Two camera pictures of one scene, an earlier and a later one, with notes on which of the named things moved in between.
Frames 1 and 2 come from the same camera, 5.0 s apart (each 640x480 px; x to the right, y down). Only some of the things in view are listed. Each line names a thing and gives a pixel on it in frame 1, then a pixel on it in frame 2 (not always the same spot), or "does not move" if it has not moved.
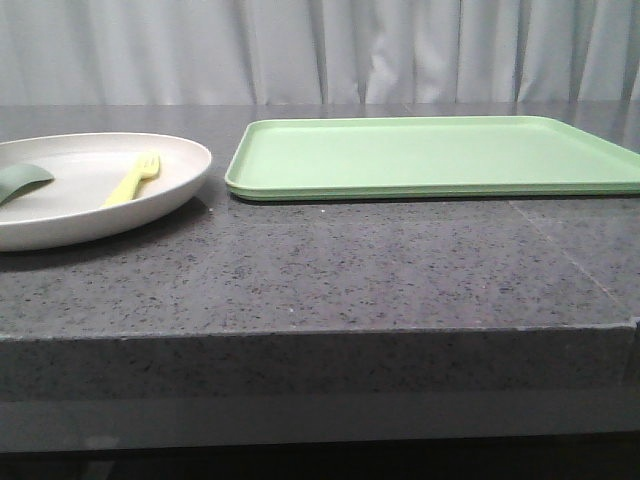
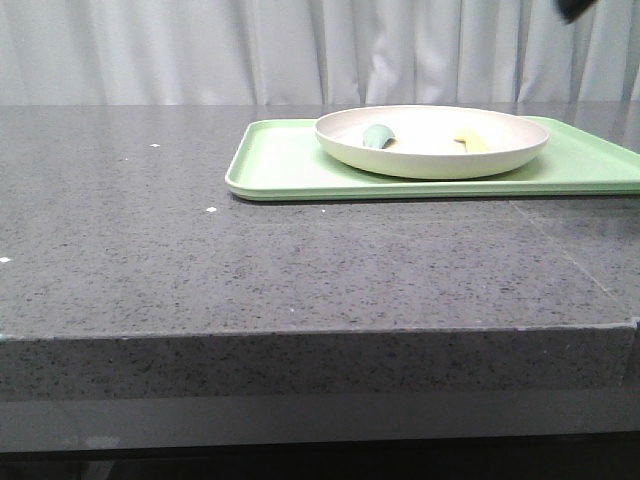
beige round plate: [88, 169] -> [426, 146]
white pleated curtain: [317, 52] does not move
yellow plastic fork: [149, 169] -> [474, 141]
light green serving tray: [278, 159] does not move
